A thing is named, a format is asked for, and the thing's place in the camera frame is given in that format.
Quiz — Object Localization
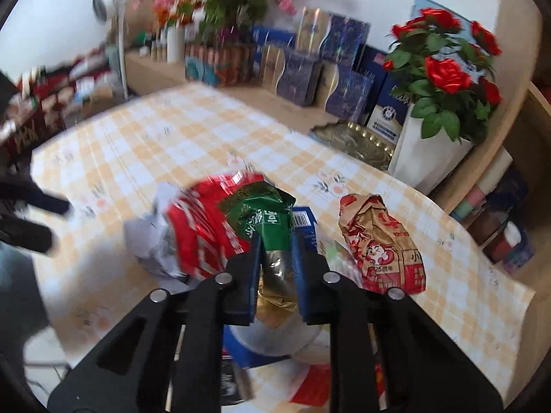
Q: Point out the stack of pastel paper cups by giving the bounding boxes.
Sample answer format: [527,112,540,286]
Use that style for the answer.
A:
[450,147,514,225]

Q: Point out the green snack wrapper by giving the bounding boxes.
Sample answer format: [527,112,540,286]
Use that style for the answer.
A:
[217,182,299,330]

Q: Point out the black printed packet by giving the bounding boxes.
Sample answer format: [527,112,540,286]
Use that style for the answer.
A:
[220,359,256,406]

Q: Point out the red snack bag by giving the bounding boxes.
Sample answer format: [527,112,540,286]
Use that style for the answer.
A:
[165,173,268,279]

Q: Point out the dark blue book box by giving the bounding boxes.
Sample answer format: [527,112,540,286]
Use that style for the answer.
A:
[495,168,531,225]

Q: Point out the orange flowers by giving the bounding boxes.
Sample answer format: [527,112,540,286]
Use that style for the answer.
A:
[153,0,182,27]

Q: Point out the brown printed paper bag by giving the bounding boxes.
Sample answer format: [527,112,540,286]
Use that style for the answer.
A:
[338,193,428,296]

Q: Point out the row of small bottles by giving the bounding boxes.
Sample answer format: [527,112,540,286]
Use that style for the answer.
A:
[150,30,168,62]

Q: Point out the stack of blue gift boxes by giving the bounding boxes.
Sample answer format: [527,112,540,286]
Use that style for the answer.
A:
[251,6,390,124]

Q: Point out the crumpled white paper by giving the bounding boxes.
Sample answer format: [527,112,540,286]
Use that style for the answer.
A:
[124,182,192,285]

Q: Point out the white ribbed vase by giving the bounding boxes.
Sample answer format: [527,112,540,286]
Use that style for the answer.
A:
[166,25,187,63]

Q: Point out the light blue poster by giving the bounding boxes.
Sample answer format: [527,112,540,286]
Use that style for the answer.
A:
[407,0,473,35]

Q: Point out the purple box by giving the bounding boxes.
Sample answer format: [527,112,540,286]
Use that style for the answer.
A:
[503,224,537,273]

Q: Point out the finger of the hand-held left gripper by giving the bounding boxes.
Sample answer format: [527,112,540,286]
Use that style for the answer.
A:
[0,213,55,254]
[0,175,72,216]

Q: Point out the pile of red packets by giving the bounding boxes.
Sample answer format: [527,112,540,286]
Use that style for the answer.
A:
[0,47,126,149]

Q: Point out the white plant pot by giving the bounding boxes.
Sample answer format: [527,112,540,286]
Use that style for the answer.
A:
[387,102,475,197]

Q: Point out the white fan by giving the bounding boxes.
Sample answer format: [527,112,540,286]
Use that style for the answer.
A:
[92,0,131,100]

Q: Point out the striped decorative tin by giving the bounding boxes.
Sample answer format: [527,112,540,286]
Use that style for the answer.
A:
[185,44,256,87]

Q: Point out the gold tray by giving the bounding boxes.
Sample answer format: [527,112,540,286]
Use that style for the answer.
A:
[310,119,397,171]

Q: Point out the checked floral tablecloth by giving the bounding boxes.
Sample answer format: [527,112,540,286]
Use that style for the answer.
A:
[30,82,537,406]

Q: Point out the grey fleece clothing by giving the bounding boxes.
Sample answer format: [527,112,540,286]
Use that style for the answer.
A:
[0,241,50,356]

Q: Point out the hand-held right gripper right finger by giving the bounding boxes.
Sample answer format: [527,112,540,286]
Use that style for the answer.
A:
[290,223,504,413]

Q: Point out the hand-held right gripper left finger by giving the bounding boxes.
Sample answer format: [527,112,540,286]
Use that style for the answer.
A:
[46,234,264,413]

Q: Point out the red rose plant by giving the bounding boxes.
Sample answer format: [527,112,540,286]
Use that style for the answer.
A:
[382,7,503,144]

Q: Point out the blue white carton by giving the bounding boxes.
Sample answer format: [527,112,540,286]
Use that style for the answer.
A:
[366,102,410,146]

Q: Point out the red paper cup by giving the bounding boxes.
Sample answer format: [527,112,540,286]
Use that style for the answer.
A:
[491,221,522,264]

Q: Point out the brown cup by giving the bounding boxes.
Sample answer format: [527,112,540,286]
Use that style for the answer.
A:
[470,205,505,242]

